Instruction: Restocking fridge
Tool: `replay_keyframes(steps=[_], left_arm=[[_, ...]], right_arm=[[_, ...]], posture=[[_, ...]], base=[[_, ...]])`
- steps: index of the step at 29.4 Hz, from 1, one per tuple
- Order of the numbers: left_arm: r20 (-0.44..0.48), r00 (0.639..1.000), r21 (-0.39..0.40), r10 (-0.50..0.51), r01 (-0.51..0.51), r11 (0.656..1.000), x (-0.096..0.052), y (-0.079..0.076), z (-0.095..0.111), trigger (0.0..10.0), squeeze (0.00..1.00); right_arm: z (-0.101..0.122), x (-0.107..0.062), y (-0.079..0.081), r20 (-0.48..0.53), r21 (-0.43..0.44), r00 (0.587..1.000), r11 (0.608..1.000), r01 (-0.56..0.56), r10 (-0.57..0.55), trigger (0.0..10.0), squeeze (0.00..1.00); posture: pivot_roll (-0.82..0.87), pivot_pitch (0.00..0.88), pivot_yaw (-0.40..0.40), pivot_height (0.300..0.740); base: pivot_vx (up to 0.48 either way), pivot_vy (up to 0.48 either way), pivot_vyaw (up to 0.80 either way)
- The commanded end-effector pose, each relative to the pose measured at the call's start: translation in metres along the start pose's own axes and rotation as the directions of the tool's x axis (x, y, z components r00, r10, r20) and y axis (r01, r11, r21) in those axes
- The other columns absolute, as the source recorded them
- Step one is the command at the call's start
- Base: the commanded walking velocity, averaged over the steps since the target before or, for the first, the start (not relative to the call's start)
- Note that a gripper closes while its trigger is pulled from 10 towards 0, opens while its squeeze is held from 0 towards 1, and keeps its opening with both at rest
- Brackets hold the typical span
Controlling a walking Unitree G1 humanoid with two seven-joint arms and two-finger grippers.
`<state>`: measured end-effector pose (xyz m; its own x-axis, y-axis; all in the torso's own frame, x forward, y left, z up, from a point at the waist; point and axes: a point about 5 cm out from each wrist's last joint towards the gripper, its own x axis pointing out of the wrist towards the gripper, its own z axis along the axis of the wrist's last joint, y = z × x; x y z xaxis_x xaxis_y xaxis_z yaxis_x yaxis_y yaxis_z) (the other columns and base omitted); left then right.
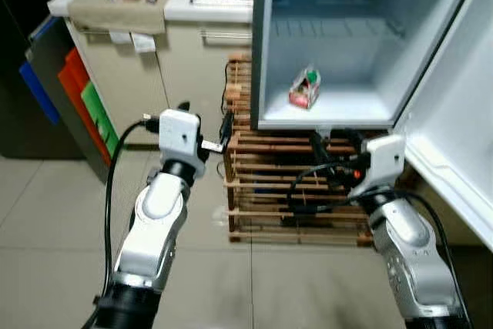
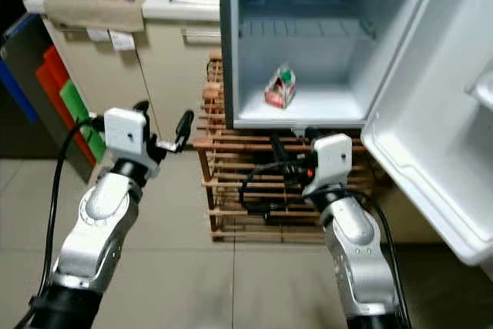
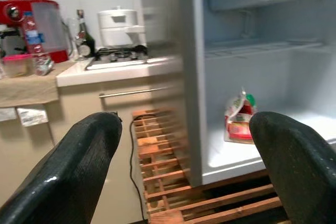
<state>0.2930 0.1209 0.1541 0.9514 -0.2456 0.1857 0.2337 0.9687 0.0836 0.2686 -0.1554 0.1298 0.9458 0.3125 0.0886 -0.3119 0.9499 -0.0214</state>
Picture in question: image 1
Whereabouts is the grey mini fridge cabinet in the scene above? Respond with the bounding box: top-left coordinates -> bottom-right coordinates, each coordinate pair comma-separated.
250,0 -> 490,131

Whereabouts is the silver drawer handle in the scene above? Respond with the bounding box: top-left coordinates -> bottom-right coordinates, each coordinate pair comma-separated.
200,31 -> 253,40

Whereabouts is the wooden wine rack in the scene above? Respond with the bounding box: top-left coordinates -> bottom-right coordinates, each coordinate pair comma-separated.
223,53 -> 421,247

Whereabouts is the wire fridge shelf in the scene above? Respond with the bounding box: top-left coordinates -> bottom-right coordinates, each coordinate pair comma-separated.
270,19 -> 405,39

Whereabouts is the printed white paper label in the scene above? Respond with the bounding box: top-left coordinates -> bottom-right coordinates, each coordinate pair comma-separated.
131,32 -> 157,54

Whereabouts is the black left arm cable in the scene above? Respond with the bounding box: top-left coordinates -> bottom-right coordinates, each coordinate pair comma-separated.
91,117 -> 160,322

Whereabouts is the green plastic board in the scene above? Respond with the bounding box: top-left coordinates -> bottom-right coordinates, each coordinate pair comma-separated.
81,81 -> 120,156

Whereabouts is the apple juice carton green cap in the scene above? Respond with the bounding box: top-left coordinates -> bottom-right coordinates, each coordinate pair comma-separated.
288,65 -> 323,110

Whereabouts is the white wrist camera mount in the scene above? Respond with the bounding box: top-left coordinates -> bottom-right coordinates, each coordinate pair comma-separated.
350,134 -> 407,197
158,109 -> 205,164

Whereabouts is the blue plastic board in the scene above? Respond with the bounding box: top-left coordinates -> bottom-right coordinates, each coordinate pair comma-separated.
19,17 -> 62,126

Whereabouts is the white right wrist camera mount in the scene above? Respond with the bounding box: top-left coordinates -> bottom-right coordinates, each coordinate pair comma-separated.
350,134 -> 407,197

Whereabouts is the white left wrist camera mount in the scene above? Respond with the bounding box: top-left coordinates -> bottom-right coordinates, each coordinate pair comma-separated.
158,109 -> 205,164

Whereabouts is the beige cloth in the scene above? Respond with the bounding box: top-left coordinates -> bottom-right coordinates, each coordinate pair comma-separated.
67,0 -> 182,35

